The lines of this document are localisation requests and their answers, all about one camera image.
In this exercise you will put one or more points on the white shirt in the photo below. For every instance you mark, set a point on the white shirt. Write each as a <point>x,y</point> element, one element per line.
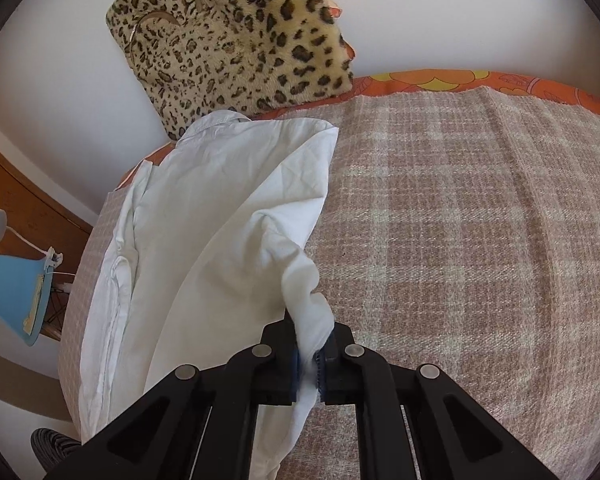
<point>205,210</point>

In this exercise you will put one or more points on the black white striped slipper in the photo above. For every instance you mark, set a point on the black white striped slipper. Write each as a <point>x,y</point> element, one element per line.
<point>55,442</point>

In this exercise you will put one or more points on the light blue side table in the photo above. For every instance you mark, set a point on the light blue side table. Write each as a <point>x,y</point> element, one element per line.
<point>10,290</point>

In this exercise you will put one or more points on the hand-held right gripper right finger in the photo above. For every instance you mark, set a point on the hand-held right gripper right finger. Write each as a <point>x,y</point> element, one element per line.
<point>330,360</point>

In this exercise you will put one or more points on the orange floral bedsheet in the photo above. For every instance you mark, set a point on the orange floral bedsheet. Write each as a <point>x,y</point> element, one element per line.
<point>430,82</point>

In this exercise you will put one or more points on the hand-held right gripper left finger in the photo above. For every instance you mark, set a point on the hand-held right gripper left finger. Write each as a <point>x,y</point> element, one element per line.
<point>277,360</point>

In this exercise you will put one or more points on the pink plaid blanket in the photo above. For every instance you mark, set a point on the pink plaid blanket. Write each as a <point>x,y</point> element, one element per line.
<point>455,235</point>

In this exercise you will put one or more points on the leopard print cushion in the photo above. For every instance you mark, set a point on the leopard print cushion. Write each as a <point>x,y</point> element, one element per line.
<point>240,35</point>

